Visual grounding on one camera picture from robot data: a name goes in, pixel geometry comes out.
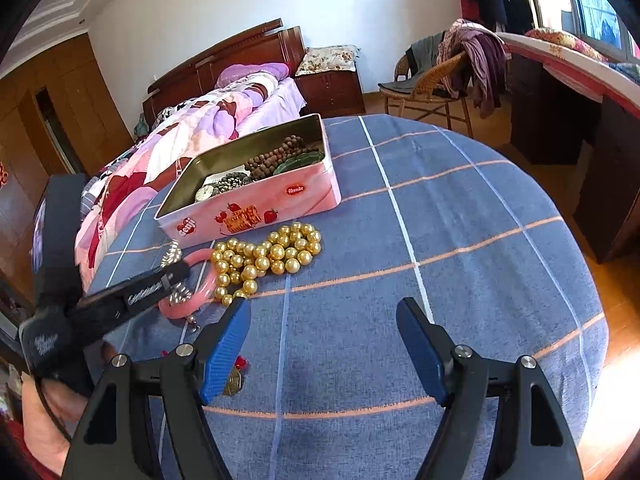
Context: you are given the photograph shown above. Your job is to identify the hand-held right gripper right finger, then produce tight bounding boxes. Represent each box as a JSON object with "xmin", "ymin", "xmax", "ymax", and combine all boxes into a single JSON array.
[{"xmin": 396, "ymin": 297, "xmax": 585, "ymax": 480}]

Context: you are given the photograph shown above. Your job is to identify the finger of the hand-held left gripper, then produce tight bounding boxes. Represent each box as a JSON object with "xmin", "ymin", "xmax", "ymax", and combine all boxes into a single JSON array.
[{"xmin": 107, "ymin": 261, "xmax": 192, "ymax": 319}]

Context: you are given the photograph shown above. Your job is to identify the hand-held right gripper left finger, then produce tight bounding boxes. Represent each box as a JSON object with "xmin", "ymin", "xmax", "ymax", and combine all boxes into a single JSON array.
[{"xmin": 61, "ymin": 297, "xmax": 252, "ymax": 480}]

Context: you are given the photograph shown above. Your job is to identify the red cord gold pendant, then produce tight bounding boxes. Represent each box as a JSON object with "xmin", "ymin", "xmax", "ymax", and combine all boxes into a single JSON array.
[{"xmin": 222, "ymin": 355, "xmax": 250, "ymax": 397}]

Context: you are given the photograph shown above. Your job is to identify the pink bangle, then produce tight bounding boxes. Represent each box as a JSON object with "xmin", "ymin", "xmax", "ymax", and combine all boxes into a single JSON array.
[{"xmin": 159, "ymin": 249, "xmax": 221, "ymax": 321}]

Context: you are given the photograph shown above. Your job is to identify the silver bead bracelet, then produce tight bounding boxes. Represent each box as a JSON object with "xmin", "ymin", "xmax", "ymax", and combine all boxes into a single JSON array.
[{"xmin": 161, "ymin": 241, "xmax": 201, "ymax": 331}]

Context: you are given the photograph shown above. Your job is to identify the gold pearl necklace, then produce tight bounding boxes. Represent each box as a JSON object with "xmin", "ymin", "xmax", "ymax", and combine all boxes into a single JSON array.
[{"xmin": 210, "ymin": 221, "xmax": 322, "ymax": 308}]

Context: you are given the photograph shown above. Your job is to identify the dark patterned bead bracelet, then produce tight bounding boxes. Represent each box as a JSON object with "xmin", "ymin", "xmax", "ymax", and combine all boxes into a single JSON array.
[{"xmin": 212, "ymin": 171, "xmax": 253, "ymax": 195}]

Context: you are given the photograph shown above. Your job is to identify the pink tin box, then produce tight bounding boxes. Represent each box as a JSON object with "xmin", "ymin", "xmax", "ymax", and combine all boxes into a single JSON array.
[{"xmin": 153, "ymin": 113, "xmax": 342, "ymax": 251}]

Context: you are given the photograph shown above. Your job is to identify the brown wooden bead bracelet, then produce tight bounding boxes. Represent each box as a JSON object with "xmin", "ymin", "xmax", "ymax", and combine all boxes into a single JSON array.
[{"xmin": 245, "ymin": 135, "xmax": 323, "ymax": 181}]

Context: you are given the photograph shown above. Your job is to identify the green jade bracelet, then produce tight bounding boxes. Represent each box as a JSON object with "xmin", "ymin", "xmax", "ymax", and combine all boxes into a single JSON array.
[{"xmin": 274, "ymin": 151, "xmax": 325, "ymax": 177}]

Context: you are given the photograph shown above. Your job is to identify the person's left hand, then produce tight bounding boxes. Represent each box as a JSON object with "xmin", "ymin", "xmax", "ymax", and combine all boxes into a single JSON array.
[{"xmin": 21, "ymin": 344, "xmax": 117, "ymax": 476}]

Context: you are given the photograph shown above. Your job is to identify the blue checked tablecloth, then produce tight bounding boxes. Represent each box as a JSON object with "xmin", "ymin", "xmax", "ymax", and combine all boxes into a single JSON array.
[{"xmin": 87, "ymin": 114, "xmax": 608, "ymax": 480}]

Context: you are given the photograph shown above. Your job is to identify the wooden wardrobe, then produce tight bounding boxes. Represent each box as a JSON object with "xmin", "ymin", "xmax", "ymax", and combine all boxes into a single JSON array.
[{"xmin": 0, "ymin": 34, "xmax": 136, "ymax": 311}]

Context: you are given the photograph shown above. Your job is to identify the pink patchwork quilt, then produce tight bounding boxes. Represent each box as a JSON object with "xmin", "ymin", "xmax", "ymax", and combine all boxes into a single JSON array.
[{"xmin": 75, "ymin": 85, "xmax": 278, "ymax": 286}]

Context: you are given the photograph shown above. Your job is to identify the black and white patterned cloth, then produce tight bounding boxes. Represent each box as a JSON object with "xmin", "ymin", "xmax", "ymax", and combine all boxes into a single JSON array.
[{"xmin": 154, "ymin": 104, "xmax": 196, "ymax": 129}]

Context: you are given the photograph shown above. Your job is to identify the purple pillow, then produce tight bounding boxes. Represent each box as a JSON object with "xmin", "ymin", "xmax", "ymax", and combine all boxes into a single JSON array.
[{"xmin": 215, "ymin": 62, "xmax": 292, "ymax": 88}]

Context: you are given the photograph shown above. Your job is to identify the wooden bed headboard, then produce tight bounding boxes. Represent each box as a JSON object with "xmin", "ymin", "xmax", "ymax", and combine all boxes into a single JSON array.
[{"xmin": 142, "ymin": 18, "xmax": 307, "ymax": 128}]

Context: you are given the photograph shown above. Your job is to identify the dark wooden desk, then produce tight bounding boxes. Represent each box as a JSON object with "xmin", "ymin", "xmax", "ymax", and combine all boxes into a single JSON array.
[{"xmin": 500, "ymin": 32, "xmax": 640, "ymax": 263}]

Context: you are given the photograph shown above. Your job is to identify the wicker chair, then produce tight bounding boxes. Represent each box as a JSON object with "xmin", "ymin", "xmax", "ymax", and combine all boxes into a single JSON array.
[{"xmin": 378, "ymin": 50, "xmax": 476, "ymax": 138}]

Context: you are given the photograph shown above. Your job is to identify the wooden nightstand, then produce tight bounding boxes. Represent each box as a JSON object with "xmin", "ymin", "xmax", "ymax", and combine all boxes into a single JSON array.
[{"xmin": 295, "ymin": 70, "xmax": 366, "ymax": 118}]

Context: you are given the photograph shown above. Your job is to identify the floral cushion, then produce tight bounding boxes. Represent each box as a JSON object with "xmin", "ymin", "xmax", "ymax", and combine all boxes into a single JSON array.
[{"xmin": 295, "ymin": 45, "xmax": 362, "ymax": 77}]

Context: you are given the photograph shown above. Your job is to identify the dark grey garment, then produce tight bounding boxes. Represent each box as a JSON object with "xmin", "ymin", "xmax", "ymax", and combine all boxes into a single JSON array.
[{"xmin": 378, "ymin": 35, "xmax": 446, "ymax": 96}]

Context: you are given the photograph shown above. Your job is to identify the purple pink garment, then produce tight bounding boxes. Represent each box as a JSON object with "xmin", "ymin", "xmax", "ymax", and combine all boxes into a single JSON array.
[{"xmin": 437, "ymin": 19, "xmax": 507, "ymax": 118}]

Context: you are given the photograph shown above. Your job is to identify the white red desk cloth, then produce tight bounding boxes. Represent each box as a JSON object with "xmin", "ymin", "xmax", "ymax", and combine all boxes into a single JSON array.
[{"xmin": 500, "ymin": 31, "xmax": 640, "ymax": 116}]

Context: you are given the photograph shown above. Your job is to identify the floral pillow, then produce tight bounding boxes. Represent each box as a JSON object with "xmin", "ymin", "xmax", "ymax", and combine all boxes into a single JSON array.
[{"xmin": 525, "ymin": 27, "xmax": 608, "ymax": 63}]

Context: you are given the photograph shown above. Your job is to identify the pile of folded clothes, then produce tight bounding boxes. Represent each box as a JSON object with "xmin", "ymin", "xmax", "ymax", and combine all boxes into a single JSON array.
[{"xmin": 607, "ymin": 61, "xmax": 640, "ymax": 86}]

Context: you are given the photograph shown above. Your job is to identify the window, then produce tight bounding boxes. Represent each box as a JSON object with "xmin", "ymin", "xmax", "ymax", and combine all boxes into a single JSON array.
[{"xmin": 522, "ymin": 0, "xmax": 640, "ymax": 58}]

